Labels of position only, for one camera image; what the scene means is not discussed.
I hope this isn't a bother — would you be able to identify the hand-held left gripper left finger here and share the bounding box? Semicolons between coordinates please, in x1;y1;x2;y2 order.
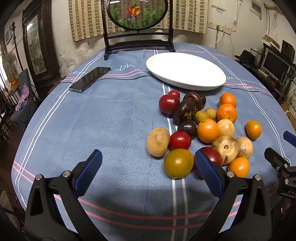
24;149;109;241

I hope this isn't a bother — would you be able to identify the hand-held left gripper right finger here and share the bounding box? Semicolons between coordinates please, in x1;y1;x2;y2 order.
194;149;275;241

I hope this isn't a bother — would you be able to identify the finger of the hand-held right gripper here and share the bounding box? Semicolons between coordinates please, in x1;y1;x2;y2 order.
264;148;290;171
283;131;296;147

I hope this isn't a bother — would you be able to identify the dark red plum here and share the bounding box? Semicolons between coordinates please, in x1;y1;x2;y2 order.
194;146;223;179

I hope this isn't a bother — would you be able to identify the spotted tan round fruit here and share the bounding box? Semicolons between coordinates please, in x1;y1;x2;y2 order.
212;136;240;165

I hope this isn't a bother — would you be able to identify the green-yellow tomato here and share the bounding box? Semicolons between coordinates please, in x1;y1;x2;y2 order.
164;148;194;179

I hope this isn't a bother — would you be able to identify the smooth orange tomato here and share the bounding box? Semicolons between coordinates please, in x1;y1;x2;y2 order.
197;119;220;143
228;157;250;178
245;120;262;140

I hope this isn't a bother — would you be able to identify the orange tangerine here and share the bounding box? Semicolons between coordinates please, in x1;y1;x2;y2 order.
219;92;237;108
216;103;238;123

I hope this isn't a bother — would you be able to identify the wrinkled dark purple fruit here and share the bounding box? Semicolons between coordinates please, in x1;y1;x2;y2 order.
173;100;198;126

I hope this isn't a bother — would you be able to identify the dark purple mangosteen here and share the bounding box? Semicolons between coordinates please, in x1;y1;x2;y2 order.
183;92;203;110

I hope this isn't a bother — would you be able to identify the white oval plate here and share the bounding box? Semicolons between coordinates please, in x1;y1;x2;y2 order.
146;53;226;91

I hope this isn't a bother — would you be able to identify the white printed carton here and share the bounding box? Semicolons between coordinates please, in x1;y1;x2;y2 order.
285;91;296;132

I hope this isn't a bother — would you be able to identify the blue striped tablecloth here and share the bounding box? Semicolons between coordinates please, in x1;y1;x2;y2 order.
13;43;296;241

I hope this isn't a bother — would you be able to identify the black computer desk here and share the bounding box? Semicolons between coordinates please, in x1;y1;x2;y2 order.
235;43;296;105

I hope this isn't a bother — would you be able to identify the computer monitor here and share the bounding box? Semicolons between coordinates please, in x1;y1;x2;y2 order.
262;50;291;79

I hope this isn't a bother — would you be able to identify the grey chair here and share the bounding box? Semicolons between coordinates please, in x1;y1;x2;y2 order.
10;69;41;127

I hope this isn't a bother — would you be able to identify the black smartphone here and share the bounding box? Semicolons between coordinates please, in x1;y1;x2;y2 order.
69;67;112;93

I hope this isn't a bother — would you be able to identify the black speaker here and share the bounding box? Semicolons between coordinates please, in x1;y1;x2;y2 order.
281;40;296;59

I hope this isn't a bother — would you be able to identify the black hat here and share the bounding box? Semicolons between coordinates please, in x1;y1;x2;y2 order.
234;50;258;66

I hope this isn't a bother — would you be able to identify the purple cloth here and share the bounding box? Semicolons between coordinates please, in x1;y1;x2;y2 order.
15;85;30;111

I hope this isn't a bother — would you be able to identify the clear plastic bag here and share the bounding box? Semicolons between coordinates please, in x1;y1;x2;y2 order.
59;42;97;72

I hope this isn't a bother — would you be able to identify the standing electric fan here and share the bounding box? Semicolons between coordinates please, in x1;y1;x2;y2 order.
2;51;18;78

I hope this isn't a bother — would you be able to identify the dark wood framed painting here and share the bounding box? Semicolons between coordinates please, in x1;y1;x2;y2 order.
22;0;62;93

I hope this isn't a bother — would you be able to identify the checked beige curtain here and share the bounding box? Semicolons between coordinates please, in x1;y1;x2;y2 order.
69;0;209;42

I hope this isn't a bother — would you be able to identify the black floor stand pole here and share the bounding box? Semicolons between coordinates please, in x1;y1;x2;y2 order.
10;21;23;72

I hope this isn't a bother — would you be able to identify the round goldfish screen black stand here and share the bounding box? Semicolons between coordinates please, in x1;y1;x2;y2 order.
101;0;176;61

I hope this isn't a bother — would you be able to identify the white power cable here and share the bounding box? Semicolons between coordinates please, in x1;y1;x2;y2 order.
209;17;238;48

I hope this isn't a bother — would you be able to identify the white wall socket strip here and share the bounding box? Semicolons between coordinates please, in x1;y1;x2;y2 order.
208;21;232;35

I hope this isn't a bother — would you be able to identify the white wall fuse box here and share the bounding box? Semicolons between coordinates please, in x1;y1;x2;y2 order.
250;0;263;19

